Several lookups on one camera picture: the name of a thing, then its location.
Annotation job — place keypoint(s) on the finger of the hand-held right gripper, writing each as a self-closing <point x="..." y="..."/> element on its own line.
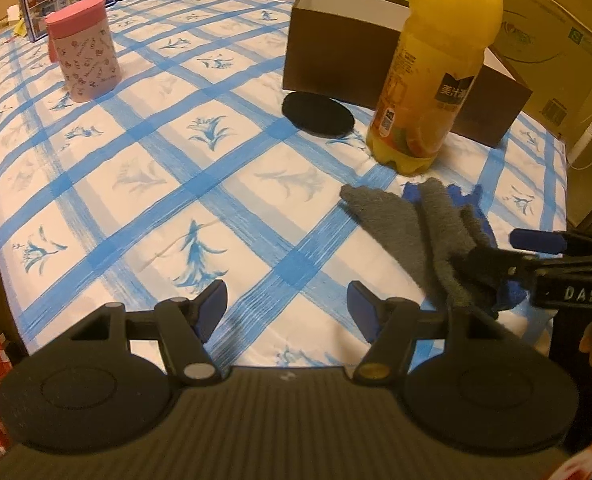
<point x="495" y="262"/>
<point x="538" y="240"/>

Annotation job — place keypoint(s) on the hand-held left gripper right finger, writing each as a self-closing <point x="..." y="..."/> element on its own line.
<point x="360" y="310"/>

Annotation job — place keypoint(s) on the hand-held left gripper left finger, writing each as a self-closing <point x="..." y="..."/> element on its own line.
<point x="211" y="306"/>

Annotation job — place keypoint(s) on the grey and blue cloth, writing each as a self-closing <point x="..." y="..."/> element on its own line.
<point x="400" y="225"/>

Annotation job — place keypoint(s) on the brown box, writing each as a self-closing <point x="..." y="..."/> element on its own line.
<point x="336" y="55"/>

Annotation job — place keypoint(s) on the blue checked bed sheet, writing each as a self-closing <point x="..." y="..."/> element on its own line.
<point x="176" y="160"/>

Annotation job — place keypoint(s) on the red and white packet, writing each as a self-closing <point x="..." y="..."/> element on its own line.
<point x="590" y="462"/>

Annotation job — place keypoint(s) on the orange juice bottle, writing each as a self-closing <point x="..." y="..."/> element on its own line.
<point x="425" y="85"/>

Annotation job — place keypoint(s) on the black round pad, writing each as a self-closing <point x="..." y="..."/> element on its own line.
<point x="317" y="114"/>

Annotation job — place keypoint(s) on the large flat cardboard sheet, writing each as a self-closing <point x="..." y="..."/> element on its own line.
<point x="550" y="35"/>

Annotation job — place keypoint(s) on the pink patterned canister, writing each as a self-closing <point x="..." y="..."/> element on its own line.
<point x="88" y="55"/>

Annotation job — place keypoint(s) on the small yellow item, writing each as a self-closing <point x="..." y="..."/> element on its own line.
<point x="21" y="27"/>

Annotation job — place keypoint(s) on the small white item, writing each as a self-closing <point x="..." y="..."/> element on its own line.
<point x="13" y="13"/>

